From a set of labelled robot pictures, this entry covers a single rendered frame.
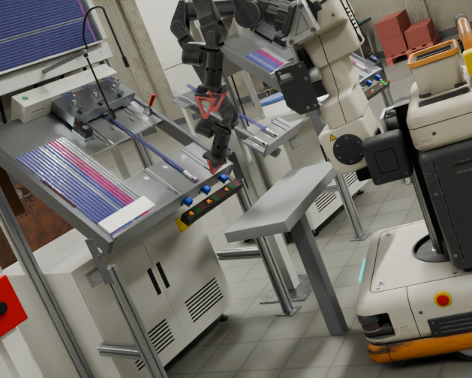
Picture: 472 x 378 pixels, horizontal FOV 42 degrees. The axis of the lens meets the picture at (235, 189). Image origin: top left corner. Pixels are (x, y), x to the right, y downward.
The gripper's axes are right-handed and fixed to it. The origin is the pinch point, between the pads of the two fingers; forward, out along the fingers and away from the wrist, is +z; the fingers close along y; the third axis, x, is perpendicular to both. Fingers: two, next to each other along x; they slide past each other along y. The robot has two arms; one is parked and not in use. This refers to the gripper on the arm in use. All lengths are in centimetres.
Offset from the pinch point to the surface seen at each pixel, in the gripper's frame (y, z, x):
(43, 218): -90, 230, -191
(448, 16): -814, 181, -123
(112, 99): -5, 2, -58
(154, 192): 17.7, 9.0, -11.7
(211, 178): -5.8, 8.4, -2.9
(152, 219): 27.6, 10.2, -2.9
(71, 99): 11, 1, -65
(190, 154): -11.2, 8.9, -18.1
